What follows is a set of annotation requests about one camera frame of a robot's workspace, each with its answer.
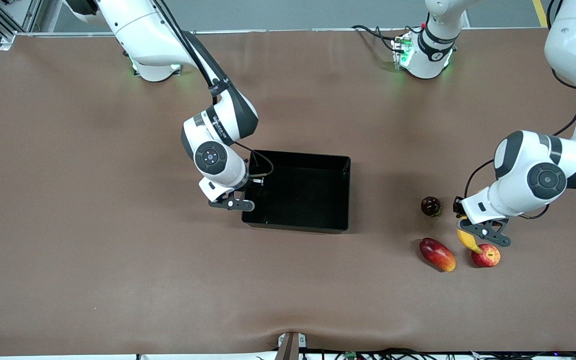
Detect yellow banana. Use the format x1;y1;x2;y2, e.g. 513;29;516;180
456;215;484;254

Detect red yellow apple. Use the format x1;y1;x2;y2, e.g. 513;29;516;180
471;243;502;268

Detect black plastic box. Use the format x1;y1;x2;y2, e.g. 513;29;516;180
241;149;352;235

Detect red yellow mango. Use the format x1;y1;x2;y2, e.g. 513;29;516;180
419;237;457;273

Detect dark purple mangosteen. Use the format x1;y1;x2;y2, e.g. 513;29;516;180
421;196;442;218

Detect metal table edge bracket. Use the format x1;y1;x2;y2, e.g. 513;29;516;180
277;332;308;360

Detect black left arm base cable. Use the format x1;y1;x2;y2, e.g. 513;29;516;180
351;23;402;54

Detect silver table edge rail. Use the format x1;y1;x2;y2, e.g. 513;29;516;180
0;27;576;39

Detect aluminium frame structure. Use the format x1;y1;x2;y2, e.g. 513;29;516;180
0;0;44;48

